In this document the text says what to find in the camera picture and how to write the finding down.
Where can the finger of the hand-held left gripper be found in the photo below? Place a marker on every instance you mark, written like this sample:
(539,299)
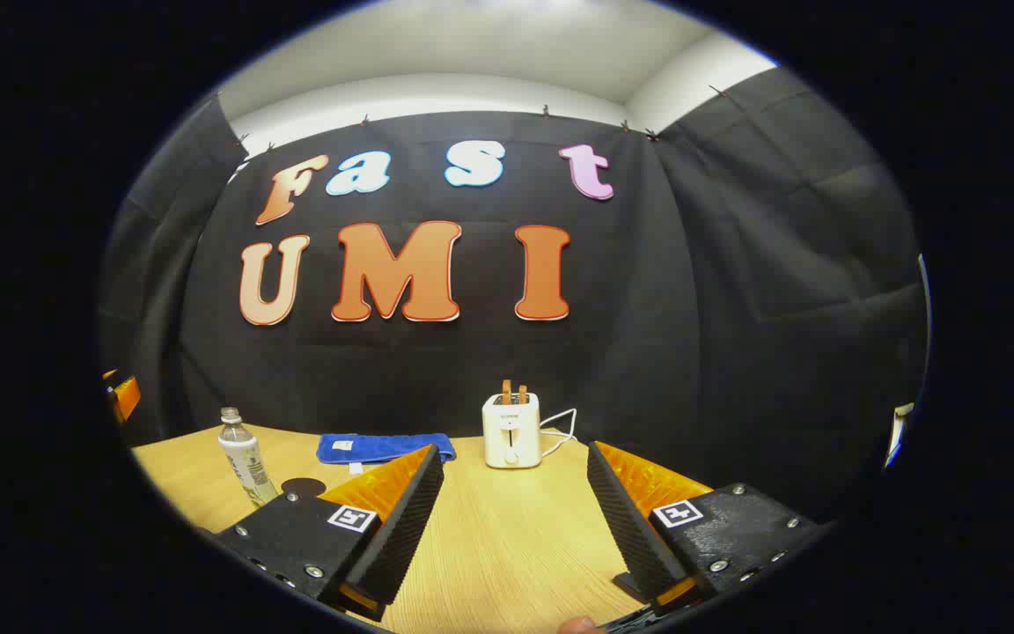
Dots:
(126,396)

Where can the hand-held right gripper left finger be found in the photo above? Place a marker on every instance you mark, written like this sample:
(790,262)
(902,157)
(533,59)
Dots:
(401,519)

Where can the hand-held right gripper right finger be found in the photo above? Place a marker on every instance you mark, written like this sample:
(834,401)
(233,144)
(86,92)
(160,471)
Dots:
(626,519)

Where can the dark round coaster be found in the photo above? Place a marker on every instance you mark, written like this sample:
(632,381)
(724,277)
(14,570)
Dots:
(303,486)

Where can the clear water bottle green label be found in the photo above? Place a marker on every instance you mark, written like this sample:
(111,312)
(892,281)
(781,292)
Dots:
(246,462)

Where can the blue folded towel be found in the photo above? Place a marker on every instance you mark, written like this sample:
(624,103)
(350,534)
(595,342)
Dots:
(384,446)

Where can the white toaster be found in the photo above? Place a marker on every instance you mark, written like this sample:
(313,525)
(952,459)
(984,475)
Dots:
(511,436)

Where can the black backdrop cloth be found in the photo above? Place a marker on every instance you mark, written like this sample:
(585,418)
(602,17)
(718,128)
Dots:
(665,335)

